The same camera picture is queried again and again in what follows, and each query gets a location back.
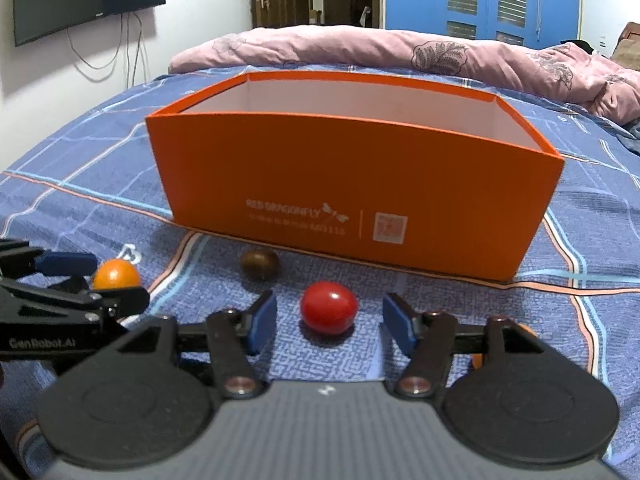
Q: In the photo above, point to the grey blue garment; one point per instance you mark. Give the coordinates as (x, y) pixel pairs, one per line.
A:
(632, 135)

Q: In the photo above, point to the orange cardboard box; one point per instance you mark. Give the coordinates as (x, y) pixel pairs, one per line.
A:
(350, 185)

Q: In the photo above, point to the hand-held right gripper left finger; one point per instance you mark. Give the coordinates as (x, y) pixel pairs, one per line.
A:
(262, 322)

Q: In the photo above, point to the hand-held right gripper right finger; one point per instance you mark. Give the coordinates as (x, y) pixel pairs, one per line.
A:
(400, 322)

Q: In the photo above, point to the brown round nut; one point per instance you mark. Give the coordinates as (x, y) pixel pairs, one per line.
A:
(260, 264)

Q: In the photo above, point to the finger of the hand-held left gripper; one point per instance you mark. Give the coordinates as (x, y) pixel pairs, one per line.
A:
(125, 302)
(67, 263)

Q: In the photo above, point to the small mandarin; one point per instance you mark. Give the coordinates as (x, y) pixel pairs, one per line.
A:
(116, 274)

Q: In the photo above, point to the brown pillow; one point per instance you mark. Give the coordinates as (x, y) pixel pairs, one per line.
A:
(627, 55)

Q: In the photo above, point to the red cherry tomato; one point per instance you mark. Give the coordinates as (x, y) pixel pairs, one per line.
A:
(329, 310)

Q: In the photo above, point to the blue plaid bed sheet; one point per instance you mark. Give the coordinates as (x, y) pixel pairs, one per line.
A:
(100, 160)

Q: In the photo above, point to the pink printed duvet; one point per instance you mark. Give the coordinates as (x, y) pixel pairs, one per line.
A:
(375, 47)

